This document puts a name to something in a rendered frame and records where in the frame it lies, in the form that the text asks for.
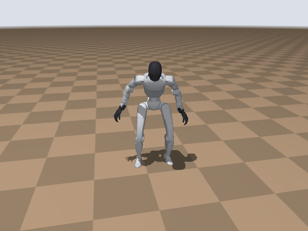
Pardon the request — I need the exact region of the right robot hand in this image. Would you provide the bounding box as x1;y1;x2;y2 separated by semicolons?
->
114;105;126;122

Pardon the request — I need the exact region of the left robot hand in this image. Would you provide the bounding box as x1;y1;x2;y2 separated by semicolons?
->
178;108;188;125

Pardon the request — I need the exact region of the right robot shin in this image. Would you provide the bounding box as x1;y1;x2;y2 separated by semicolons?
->
135;138;143;158

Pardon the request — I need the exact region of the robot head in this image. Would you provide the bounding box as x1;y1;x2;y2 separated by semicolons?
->
148;61;162;81

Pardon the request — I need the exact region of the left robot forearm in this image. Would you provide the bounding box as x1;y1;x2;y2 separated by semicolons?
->
175;89;183;111

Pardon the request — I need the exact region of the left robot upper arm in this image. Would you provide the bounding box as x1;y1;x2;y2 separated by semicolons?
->
165;76;179;95

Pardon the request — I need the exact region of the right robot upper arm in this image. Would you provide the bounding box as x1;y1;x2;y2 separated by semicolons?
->
127;75;144;93

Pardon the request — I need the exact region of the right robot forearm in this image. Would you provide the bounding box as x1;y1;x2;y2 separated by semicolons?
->
120;86;130;107

